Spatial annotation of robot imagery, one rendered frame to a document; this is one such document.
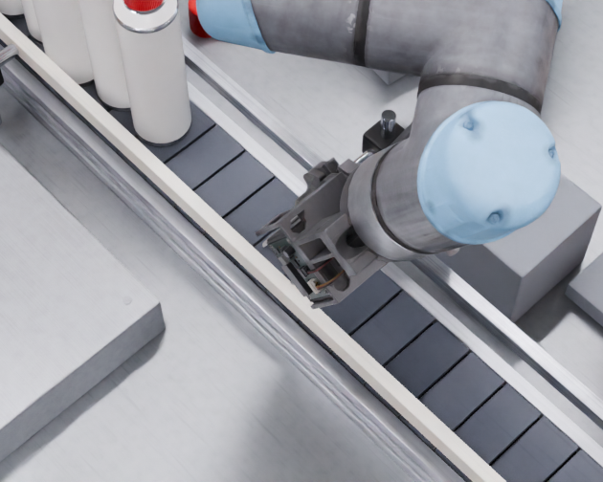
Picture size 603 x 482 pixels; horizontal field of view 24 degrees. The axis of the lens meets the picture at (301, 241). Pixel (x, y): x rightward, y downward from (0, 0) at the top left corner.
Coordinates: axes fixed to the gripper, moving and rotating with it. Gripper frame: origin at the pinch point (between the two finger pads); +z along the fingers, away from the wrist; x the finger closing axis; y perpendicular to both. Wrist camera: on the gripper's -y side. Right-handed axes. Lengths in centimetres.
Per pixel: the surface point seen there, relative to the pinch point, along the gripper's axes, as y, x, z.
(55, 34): 3.3, -25.5, 12.5
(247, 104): -3.2, -11.0, 3.2
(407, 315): -2.2, 10.4, 0.3
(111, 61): 1.6, -20.7, 10.0
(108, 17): 1.3, -23.4, 4.9
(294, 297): 4.6, 3.3, 0.4
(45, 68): 4.7, -24.0, 16.2
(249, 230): 1.7, -2.4, 7.7
